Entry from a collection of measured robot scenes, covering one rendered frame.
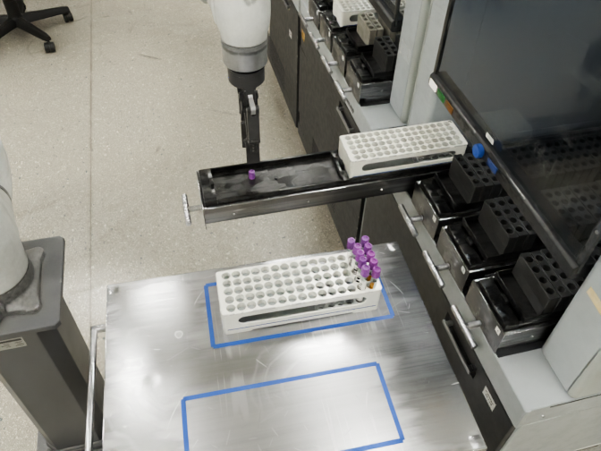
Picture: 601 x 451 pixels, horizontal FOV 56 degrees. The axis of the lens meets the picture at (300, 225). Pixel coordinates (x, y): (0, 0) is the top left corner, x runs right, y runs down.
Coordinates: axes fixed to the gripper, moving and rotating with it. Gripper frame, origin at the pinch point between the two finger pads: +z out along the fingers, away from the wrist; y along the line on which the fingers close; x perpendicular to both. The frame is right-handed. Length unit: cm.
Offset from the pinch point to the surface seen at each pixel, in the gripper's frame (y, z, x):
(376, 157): -6.4, 4.1, -28.4
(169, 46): 212, 91, 13
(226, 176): 1.4, 10.3, 6.0
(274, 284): -38.2, 2.6, 2.8
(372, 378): -58, 9, -10
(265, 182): -2.8, 10.3, -2.6
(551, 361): -59, 15, -47
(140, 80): 179, 91, 31
